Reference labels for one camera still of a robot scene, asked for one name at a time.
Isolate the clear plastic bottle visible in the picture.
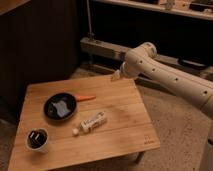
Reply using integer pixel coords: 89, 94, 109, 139
72, 112, 107, 136

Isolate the black round plate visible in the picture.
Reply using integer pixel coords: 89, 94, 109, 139
43, 93, 77, 121

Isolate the black handle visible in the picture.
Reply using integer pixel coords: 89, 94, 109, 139
177, 58, 209, 71

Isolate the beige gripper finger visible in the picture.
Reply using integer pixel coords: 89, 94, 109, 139
111, 70, 120, 81

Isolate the white cup with dark contents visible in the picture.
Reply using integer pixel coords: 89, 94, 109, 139
26, 129, 49, 153

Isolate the orange carrot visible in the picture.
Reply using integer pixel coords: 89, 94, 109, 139
75, 95, 96, 102

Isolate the wooden table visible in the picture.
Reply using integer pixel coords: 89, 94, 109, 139
8, 75, 160, 171

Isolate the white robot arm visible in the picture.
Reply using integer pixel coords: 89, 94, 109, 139
111, 42, 213, 171

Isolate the metal pole stand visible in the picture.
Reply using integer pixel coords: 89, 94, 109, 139
86, 0, 94, 41

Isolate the long wooden beam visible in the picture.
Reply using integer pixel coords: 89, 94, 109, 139
80, 37, 210, 84

